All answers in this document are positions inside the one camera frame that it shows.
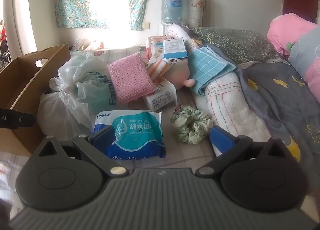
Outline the grey leaf-pattern pillow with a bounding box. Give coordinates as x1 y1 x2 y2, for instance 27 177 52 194
191 27 282 65

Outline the green floral scrunchie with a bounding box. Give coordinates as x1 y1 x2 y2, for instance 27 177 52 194
170 106 213 145

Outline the checked printed bed sheet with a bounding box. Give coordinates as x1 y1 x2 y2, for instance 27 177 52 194
0 45 225 195

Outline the grey blanket with yellow prints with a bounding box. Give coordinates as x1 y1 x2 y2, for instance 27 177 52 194
235 60 320 163

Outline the green printed white plastic bag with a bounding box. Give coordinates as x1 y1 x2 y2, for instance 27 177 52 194
58 52 120 123

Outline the white water dispenser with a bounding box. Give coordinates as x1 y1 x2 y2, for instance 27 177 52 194
159 22 175 38

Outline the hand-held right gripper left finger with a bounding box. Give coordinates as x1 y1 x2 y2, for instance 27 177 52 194
37 125 128 178

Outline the pink sponge cloth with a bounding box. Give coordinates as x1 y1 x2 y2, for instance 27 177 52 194
107 53 155 103

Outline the orange and white tissue pack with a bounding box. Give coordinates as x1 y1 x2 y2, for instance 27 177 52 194
146 36 168 60

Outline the blue and white box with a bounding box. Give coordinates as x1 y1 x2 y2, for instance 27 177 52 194
164 38 188 59

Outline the beige plush doll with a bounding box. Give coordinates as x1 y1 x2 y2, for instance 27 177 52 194
162 57 195 88

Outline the plain white plastic bag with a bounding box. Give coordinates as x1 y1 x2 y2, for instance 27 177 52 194
39 77 92 140

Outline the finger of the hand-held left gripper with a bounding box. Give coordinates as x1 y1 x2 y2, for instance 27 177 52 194
11 110 34 128

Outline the blue checked cloth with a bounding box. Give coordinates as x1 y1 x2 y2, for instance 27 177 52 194
186 46 237 94

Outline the orange striped white cloth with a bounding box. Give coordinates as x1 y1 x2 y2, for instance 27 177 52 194
146 58 173 86

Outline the white yogurt cup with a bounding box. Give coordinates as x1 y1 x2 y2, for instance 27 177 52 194
142 80 178 111

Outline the brown cardboard box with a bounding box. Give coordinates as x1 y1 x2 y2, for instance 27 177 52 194
0 43 72 157

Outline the blue water jug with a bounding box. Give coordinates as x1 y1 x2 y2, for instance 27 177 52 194
161 0 184 24

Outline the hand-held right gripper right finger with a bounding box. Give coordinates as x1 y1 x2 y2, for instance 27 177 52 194
195 125 284 178

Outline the pink pillow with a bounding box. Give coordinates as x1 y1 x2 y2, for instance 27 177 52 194
266 12 318 56

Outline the blue wet wipes pack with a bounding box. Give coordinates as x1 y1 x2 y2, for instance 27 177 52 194
91 110 167 160

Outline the patterned cylinder canister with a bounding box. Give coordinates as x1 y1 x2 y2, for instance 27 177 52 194
188 0 207 29

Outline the white towel with coloured stitching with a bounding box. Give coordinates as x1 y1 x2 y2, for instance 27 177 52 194
166 23 272 157

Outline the grey and pink quilt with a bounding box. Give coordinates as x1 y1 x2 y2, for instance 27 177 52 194
287 26 320 100

